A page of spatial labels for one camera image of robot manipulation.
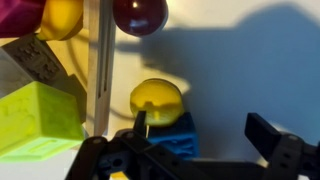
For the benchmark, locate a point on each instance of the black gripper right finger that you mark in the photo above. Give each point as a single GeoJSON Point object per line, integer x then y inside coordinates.
{"type": "Point", "coordinates": [288, 155]}

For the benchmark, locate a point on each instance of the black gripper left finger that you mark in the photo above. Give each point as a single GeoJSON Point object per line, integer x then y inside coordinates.
{"type": "Point", "coordinates": [131, 153]}

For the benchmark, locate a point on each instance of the yellow toy lemon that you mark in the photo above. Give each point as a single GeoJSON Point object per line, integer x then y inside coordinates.
{"type": "Point", "coordinates": [160, 99]}

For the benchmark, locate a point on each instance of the blue toy cube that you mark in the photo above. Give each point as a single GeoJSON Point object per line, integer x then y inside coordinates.
{"type": "Point", "coordinates": [181, 138]}

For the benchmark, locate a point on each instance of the lime green cube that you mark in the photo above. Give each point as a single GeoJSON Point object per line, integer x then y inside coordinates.
{"type": "Point", "coordinates": [37, 122]}

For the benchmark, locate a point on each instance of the dark purple toy plum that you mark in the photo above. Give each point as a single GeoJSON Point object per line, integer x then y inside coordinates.
{"type": "Point", "coordinates": [139, 17]}

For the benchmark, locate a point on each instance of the yellow toy in box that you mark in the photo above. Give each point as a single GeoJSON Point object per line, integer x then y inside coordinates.
{"type": "Point", "coordinates": [61, 20]}

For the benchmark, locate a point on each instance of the magenta toy block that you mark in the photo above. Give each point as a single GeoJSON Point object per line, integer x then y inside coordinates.
{"type": "Point", "coordinates": [20, 17]}

